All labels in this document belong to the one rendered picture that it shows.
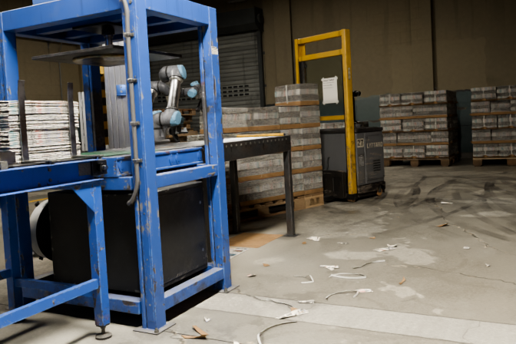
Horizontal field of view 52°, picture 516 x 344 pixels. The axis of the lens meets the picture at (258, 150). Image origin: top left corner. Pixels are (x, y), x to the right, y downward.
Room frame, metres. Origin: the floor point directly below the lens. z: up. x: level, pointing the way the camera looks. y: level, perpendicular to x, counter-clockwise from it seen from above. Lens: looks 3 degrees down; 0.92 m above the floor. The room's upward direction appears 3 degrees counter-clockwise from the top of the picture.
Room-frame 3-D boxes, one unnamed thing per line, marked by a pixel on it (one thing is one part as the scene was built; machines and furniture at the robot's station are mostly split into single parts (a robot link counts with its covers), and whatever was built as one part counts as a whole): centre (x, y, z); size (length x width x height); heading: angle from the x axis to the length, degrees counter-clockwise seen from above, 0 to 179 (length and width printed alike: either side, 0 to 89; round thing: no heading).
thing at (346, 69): (5.75, -0.99, 0.97); 0.09 x 0.09 x 1.75; 41
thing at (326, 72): (6.01, -0.78, 1.27); 0.57 x 0.01 x 0.65; 41
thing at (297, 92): (5.71, -0.44, 0.65); 0.39 x 0.30 x 1.29; 41
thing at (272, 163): (5.23, 0.10, 0.42); 1.17 x 0.39 x 0.83; 131
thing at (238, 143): (3.67, 0.07, 0.74); 1.34 x 0.05 x 0.12; 152
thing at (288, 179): (4.24, -0.23, 0.34); 0.06 x 0.06 x 0.68; 62
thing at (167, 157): (2.88, 0.76, 0.75); 0.70 x 0.65 x 0.10; 152
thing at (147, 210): (2.41, 0.52, 0.77); 0.09 x 0.09 x 1.55; 62
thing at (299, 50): (6.24, -0.55, 0.97); 0.09 x 0.09 x 1.75; 41
